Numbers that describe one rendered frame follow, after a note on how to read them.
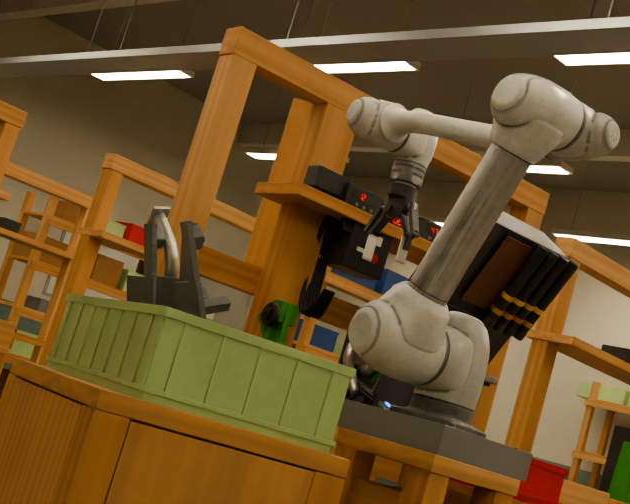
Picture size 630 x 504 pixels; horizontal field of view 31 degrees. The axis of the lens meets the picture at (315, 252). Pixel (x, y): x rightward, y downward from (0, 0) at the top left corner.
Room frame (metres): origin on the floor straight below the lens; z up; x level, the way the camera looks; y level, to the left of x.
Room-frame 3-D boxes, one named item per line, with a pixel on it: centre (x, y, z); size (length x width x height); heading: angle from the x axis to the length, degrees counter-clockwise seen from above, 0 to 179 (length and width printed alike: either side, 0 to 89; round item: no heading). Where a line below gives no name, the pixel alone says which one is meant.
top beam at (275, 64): (3.84, -0.17, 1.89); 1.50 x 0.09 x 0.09; 126
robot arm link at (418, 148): (2.97, -0.17, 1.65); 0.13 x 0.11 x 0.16; 127
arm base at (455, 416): (2.76, -0.41, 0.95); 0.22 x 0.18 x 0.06; 139
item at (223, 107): (3.84, -0.17, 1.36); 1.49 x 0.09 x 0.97; 126
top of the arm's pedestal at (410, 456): (2.75, -0.40, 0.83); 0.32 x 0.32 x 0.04; 40
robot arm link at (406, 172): (2.98, -0.18, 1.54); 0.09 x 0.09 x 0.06
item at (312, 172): (3.60, 0.02, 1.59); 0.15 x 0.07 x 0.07; 126
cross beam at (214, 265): (3.89, -0.13, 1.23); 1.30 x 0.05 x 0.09; 126
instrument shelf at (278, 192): (3.80, -0.19, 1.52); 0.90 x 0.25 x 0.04; 126
